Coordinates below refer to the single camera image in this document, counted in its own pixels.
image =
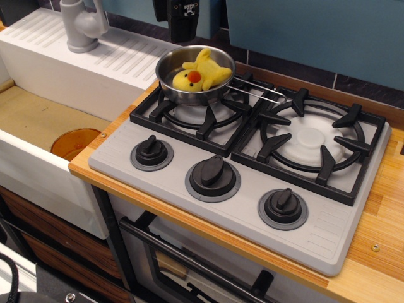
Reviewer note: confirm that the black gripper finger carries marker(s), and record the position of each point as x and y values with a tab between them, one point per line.
160	10
182	18

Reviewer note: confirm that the yellow stuffed duck toy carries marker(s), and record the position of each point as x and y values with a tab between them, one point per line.
201	75

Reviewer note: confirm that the stainless steel pan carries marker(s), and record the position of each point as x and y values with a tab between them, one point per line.
171	63

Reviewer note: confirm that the grey toy faucet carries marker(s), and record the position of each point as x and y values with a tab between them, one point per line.
83	28

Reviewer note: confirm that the black left burner grate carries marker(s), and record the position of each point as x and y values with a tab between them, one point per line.
215	128

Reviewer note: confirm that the black burner grate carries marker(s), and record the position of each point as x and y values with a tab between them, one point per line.
324	147
215	128

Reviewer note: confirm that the white toy sink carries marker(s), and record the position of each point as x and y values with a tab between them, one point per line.
47	91

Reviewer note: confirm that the black left stove knob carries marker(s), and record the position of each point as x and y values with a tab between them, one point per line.
151	155

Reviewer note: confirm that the black stove knob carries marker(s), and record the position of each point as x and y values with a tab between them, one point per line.
151	155
283	209
213	180

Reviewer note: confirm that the orange plastic bowl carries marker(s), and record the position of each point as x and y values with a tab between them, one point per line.
70	144

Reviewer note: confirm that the black middle stove knob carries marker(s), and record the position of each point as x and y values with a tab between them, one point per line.
213	180

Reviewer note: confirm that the grey toy stove top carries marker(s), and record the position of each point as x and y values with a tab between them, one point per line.
321	243

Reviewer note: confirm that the black right burner grate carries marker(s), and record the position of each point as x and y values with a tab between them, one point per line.
324	147

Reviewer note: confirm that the black right stove knob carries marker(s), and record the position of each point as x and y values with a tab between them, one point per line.
283	209

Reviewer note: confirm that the toy oven door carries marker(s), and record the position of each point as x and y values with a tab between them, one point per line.
175	282

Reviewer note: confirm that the wooden drawer front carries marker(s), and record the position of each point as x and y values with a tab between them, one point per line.
60	246

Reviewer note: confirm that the teal right wall cabinet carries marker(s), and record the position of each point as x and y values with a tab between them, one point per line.
362	39

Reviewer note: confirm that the black oven door handle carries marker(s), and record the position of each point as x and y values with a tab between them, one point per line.
140	230

